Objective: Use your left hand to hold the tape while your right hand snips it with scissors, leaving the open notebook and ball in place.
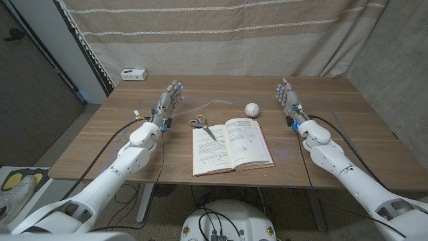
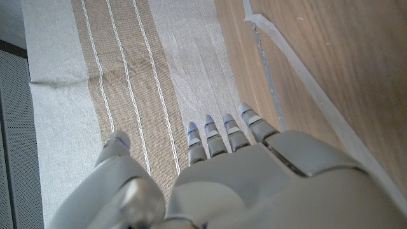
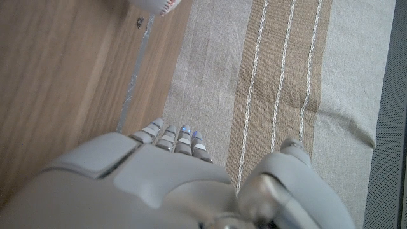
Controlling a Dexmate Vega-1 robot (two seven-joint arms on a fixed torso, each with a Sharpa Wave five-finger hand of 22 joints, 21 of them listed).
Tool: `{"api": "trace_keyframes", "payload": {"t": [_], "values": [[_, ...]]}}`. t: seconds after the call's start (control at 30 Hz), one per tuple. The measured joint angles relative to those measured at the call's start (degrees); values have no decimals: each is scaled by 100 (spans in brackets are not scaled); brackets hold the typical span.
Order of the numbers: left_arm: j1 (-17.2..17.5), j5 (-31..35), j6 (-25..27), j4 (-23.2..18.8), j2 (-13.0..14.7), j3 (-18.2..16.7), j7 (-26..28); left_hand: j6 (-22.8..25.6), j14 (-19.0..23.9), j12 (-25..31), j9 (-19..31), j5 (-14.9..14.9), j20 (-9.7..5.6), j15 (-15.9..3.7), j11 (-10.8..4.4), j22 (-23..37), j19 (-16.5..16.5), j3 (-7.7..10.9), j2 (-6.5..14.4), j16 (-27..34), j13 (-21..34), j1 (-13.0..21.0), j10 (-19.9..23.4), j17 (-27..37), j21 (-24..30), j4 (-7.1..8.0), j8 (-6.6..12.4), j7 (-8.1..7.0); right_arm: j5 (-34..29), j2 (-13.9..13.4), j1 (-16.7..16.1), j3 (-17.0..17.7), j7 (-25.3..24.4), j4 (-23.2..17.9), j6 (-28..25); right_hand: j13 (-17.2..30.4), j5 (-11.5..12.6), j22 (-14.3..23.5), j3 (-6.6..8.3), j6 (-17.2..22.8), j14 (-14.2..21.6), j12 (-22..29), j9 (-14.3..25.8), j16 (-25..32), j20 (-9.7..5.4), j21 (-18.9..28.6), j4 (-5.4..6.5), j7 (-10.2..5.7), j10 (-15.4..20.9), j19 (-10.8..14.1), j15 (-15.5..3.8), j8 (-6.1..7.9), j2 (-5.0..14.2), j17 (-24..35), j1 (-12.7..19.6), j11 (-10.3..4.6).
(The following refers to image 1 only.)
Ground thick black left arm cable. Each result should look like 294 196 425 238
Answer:
61 116 151 201

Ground black looped floor cable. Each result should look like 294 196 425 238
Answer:
106 182 141 232

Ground open book with red cover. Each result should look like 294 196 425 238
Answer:
191 117 276 177

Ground black backdrop frame pole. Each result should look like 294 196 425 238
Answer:
53 0 115 97

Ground clear tape strip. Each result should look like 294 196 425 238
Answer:
173 98 234 118

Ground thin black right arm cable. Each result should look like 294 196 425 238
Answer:
295 130 408 238

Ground beige striped curtain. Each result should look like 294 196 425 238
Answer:
62 0 391 86

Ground white power strip box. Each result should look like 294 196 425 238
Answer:
120 68 148 82

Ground grey textured backdrop cloth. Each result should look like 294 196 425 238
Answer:
346 0 428 161

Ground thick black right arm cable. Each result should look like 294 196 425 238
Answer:
307 114 389 190

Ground white baseball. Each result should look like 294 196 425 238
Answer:
244 102 261 118

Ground grey yellow-handled scissors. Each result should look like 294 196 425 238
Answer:
189 114 217 142

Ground yellow black foot pedal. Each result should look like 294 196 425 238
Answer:
1 169 29 192
31 169 50 188

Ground white robot torso base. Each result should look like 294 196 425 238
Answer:
180 199 278 241

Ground white floor platform board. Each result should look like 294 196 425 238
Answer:
0 166 84 232

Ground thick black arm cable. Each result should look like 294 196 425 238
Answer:
307 114 389 190
61 116 151 201

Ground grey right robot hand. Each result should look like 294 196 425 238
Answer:
275 77 310 131

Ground grey metal table leg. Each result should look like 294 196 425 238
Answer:
306 189 328 232
136 183 156 224

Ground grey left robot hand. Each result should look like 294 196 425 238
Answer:
149 79 186 133

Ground black ribbed round object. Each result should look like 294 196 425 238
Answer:
153 183 177 197

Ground black torso cable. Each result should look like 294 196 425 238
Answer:
199 207 242 241

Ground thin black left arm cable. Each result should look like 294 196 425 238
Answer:
90 131 165 232

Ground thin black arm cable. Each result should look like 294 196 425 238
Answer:
295 130 408 238
90 131 165 232

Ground black door handle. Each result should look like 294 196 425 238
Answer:
3 28 26 42

